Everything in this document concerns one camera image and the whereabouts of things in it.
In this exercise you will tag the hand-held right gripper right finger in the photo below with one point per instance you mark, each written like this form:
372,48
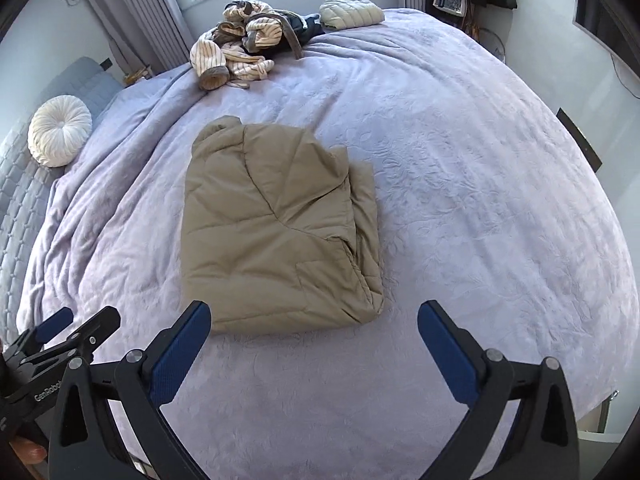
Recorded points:
447,355

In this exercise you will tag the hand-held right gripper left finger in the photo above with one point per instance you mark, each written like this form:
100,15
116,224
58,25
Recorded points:
180,355

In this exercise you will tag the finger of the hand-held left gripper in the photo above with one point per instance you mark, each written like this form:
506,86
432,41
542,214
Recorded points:
55,325
97,325

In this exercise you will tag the khaki puffer jacket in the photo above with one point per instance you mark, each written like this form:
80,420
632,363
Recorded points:
280,240

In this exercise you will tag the person's left hand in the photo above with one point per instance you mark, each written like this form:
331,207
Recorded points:
27,452

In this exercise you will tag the grey quilted headboard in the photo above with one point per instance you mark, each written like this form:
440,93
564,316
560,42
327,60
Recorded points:
20,195

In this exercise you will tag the lavender fleece blanket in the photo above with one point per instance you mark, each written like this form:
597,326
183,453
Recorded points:
475,185

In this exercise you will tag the round white pleated pillow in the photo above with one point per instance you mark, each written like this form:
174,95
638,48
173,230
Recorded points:
60,130

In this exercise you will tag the bedside yellow clutter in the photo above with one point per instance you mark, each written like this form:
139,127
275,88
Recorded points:
136,73

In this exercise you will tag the dark brown board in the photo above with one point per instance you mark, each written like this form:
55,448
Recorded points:
580,137

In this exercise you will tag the cream striped robe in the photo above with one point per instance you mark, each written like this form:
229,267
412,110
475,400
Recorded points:
210,60

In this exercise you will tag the blue white printed box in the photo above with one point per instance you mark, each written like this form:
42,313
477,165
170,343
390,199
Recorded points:
450,4

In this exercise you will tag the dark navy garment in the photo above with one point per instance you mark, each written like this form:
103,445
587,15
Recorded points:
307,27

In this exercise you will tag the folded pale quilted jacket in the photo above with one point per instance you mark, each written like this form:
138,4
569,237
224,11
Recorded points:
350,12

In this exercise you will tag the black wall switch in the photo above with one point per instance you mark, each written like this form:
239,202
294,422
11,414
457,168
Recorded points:
107,63

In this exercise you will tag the wall mounted television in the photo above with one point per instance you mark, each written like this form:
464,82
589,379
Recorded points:
610,30

